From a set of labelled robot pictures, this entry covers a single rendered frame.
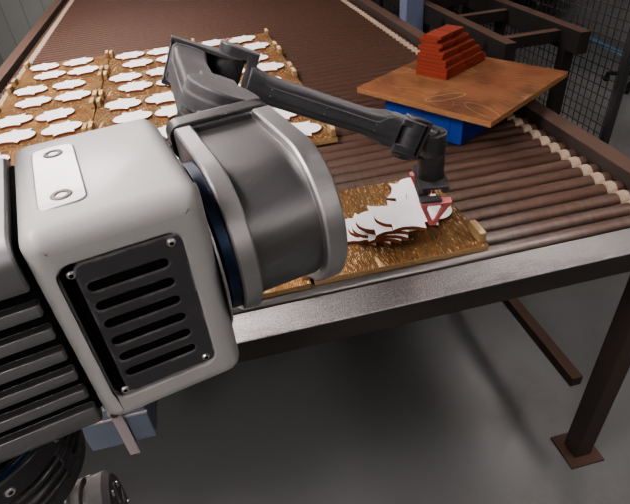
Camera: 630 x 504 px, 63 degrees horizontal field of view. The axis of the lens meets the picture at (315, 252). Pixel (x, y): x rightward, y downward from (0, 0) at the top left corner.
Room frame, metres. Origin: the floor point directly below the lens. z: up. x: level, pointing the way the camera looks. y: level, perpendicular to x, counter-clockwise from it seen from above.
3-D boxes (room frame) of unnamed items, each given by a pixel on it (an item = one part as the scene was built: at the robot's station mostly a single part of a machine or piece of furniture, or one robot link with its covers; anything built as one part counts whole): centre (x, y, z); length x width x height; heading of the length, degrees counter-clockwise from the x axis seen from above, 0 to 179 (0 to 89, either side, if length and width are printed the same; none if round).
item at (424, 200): (0.95, -0.27, 1.04); 0.07 x 0.07 x 0.09; 88
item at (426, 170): (0.98, -0.27, 1.11); 0.10 x 0.07 x 0.07; 178
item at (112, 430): (0.68, 0.45, 0.77); 0.14 x 0.11 x 0.18; 100
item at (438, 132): (0.99, -0.27, 1.17); 0.07 x 0.06 x 0.07; 24
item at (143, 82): (2.32, 0.66, 0.94); 0.41 x 0.35 x 0.04; 102
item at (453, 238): (1.06, -0.17, 0.93); 0.41 x 0.35 x 0.02; 100
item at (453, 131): (1.65, -0.49, 0.97); 0.31 x 0.31 x 0.10; 42
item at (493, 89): (1.69, -0.55, 1.03); 0.50 x 0.50 x 0.02; 42
